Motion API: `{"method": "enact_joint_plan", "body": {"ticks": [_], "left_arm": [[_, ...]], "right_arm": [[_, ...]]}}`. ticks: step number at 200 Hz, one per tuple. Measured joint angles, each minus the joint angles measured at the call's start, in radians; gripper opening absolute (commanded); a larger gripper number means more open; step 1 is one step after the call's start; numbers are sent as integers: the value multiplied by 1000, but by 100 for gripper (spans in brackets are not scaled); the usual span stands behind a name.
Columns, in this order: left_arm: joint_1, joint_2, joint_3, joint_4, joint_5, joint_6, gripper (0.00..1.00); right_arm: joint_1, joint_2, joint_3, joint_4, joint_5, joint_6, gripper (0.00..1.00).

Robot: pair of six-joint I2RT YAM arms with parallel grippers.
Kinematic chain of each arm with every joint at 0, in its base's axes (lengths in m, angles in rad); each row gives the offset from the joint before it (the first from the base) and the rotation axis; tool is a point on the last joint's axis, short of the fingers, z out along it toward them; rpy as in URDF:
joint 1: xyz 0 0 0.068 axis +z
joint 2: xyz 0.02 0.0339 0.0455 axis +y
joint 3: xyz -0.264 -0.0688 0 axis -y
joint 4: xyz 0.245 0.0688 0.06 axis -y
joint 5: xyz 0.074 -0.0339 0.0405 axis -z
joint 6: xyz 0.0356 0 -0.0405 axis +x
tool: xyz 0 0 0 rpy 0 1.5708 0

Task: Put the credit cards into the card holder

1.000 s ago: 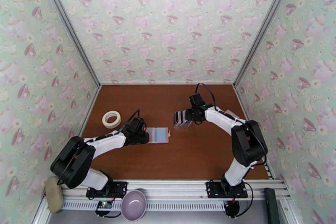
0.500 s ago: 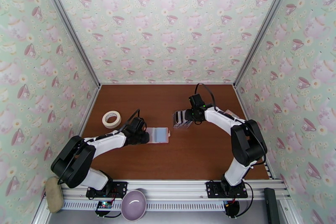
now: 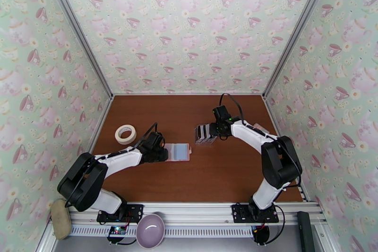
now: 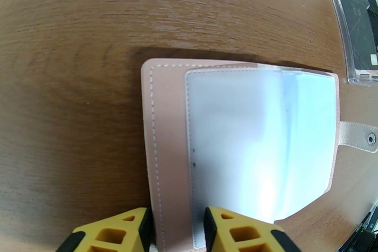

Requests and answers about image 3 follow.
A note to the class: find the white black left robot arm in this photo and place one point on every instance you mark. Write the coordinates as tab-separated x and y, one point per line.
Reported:
85	183

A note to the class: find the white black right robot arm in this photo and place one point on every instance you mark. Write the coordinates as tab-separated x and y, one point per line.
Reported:
280	162

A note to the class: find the beige masking tape roll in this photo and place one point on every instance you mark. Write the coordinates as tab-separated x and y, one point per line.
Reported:
125	141

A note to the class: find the colourful sticky note pack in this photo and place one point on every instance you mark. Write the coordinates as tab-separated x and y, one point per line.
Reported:
261	126

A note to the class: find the purple bowl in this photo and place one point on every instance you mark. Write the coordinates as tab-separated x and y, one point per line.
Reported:
150	230

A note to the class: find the small lit controller board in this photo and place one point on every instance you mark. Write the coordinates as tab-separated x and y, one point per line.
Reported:
116	231

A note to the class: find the black round controller unit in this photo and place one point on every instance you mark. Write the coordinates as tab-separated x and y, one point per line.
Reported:
261	235

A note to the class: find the beige sponge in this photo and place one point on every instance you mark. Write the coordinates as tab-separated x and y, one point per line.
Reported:
60	220

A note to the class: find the dark rectangular box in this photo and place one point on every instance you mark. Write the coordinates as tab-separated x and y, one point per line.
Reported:
305	230

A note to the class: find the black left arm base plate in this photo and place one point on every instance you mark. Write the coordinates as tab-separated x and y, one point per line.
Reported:
135	212

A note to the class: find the aluminium front rail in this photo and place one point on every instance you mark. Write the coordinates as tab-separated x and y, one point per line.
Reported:
192	212

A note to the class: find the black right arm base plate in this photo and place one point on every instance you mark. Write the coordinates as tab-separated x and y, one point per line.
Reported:
239	212

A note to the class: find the aluminium frame post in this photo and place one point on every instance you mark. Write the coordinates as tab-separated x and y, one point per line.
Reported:
295	29
76	29

